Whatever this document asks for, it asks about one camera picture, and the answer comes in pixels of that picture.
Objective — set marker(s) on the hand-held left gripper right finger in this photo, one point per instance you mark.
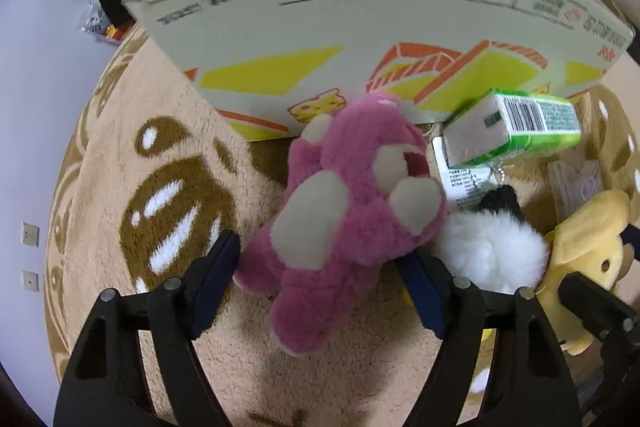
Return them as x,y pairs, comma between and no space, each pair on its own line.
425,297

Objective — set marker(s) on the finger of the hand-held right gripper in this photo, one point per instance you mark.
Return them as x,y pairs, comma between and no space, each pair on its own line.
595,304

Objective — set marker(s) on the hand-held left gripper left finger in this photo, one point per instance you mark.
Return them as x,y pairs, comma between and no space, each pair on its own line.
215,282

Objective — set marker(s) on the yellow plush bear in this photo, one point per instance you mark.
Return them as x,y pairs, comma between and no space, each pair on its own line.
585,227

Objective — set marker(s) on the white and black plush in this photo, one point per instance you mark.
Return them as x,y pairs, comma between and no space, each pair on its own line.
490,247

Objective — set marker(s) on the clear plastic packet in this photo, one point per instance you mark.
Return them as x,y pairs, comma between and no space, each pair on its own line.
575,187

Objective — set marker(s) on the pink plush bear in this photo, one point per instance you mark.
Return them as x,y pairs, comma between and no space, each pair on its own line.
345,187

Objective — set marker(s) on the green carton box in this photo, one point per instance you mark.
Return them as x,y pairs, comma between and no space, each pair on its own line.
525,127

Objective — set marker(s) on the printed cardboard box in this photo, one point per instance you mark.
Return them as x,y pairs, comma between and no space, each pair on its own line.
350,32

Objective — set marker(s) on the white paper tag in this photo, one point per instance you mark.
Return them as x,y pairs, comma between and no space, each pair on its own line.
460,187

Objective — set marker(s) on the beige printed blanket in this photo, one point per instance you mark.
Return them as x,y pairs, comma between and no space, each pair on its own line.
125,157

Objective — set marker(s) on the red packet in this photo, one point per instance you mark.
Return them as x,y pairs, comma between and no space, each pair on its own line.
120,32

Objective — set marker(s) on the clear plastic bag with items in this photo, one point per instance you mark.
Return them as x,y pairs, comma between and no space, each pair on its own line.
95,19

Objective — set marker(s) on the white wall socket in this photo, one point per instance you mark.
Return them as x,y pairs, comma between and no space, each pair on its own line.
30,234
30,281

